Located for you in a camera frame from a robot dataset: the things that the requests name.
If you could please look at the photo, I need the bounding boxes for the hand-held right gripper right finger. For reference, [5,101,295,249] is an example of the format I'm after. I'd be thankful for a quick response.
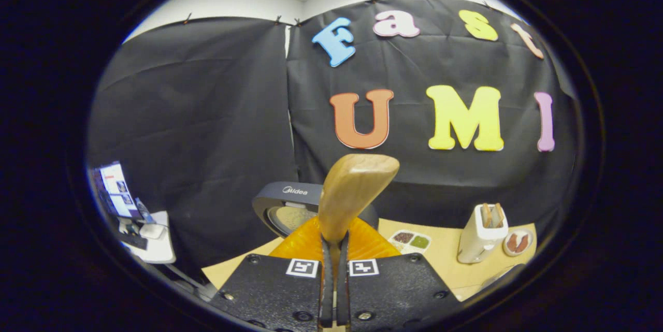
[337,216,463,330]

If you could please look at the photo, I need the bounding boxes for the computer monitor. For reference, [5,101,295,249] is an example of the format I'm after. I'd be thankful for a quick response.
[93,162,141,219]

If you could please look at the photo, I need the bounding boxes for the black keyboard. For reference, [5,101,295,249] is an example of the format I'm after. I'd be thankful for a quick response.
[118,231,148,251]

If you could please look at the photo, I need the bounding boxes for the black backdrop cloth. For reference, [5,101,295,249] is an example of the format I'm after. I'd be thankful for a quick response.
[87,0,581,270]

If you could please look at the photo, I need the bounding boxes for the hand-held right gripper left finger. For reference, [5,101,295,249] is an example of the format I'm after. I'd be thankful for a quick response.
[210,216,335,330]

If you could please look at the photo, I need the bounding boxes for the white toaster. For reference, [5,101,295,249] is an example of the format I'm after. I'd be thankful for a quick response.
[457,204,509,264]

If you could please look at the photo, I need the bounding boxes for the white divided bean dish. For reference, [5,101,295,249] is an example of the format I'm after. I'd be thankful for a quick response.
[387,229,431,255]

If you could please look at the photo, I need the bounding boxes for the small white plate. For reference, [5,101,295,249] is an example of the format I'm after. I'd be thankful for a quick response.
[502,228,534,257]

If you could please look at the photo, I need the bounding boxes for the dark grey rice cooker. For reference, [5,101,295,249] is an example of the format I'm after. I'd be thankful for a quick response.
[252,182,380,239]

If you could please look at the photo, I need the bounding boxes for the white side desk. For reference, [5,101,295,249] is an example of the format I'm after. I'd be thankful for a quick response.
[122,211,177,264]

